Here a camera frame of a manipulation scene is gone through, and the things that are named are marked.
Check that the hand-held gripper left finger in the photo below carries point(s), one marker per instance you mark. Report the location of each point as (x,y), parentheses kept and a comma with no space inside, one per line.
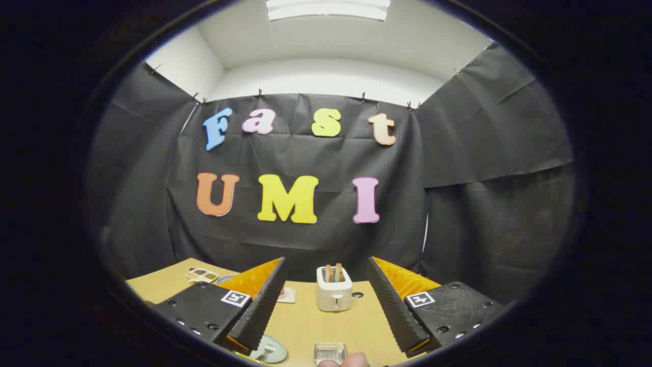
(265,306)

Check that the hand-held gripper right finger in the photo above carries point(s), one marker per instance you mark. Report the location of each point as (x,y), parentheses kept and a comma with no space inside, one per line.
(389,306)

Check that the white square coaster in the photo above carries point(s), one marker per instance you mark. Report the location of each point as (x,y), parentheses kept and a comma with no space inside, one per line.
(289,298)

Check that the blue rimmed plate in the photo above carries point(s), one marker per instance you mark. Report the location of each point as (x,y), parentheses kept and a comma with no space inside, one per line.
(224,279)

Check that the pale green plate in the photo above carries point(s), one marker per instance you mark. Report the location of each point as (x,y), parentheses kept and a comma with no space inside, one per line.
(278,352)

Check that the white toaster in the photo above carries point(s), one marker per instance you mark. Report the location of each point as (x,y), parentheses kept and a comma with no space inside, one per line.
(333,296)

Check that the white sauce palette tray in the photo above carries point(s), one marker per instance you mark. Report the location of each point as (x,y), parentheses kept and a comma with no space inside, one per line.
(202,275)

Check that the white ceiling light panel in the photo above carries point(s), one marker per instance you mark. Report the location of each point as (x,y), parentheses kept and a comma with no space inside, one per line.
(328,9)

